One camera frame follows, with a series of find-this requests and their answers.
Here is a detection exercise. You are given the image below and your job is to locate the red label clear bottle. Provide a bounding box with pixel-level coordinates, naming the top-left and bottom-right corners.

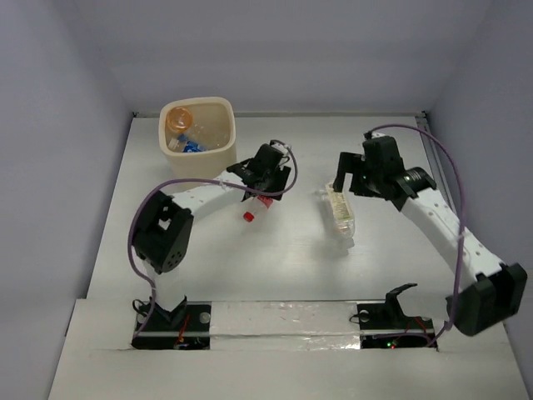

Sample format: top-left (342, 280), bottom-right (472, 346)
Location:
top-left (242, 196), bottom-right (274, 223)

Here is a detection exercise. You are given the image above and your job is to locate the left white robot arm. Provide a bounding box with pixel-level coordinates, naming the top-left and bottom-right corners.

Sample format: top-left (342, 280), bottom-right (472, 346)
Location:
top-left (127, 139), bottom-right (298, 329)

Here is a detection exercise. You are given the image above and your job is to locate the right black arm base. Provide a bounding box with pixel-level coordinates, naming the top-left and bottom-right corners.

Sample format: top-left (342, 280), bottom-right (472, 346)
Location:
top-left (349, 283), bottom-right (437, 350)

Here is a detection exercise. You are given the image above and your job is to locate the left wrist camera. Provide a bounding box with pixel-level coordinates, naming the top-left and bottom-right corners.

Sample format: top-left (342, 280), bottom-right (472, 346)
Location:
top-left (270, 140), bottom-right (290, 157)

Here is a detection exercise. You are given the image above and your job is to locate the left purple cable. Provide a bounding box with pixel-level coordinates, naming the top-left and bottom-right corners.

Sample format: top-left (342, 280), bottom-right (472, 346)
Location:
top-left (127, 139), bottom-right (300, 334)

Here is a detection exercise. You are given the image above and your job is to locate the white label clear bottle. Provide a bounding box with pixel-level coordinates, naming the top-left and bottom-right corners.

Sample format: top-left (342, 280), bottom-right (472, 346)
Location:
top-left (314, 182), bottom-right (356, 253)

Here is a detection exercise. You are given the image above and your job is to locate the silver foil tape strip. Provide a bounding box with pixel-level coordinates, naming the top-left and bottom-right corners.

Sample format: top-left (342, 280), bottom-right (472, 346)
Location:
top-left (209, 302), bottom-right (361, 352)

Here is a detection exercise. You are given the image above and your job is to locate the clear unlabelled plastic bottle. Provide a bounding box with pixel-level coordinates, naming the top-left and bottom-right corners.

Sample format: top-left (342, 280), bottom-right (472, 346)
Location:
top-left (188, 123), bottom-right (230, 150)

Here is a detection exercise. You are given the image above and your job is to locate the aluminium rail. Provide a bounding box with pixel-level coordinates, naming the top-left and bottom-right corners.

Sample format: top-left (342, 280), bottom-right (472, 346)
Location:
top-left (415, 111), bottom-right (457, 213)

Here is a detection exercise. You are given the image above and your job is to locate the orange plastic bottle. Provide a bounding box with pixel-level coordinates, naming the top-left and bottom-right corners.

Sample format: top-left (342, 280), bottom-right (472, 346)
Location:
top-left (166, 107), bottom-right (193, 133)

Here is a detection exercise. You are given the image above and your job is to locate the cream plastic bin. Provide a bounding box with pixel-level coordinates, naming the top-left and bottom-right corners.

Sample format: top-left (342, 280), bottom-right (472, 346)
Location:
top-left (158, 97), bottom-right (237, 178)

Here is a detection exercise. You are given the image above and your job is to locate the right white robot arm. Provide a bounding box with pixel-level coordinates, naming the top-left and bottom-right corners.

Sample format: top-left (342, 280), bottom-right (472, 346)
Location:
top-left (332, 133), bottom-right (528, 337)

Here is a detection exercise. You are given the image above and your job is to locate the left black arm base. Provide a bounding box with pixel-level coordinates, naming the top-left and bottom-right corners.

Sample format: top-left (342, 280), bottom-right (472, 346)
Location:
top-left (132, 297), bottom-right (212, 351)

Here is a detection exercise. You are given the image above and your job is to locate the white cap blue label bottle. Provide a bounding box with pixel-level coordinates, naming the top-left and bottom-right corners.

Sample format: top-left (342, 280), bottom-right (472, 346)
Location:
top-left (167, 137), bottom-right (180, 152)

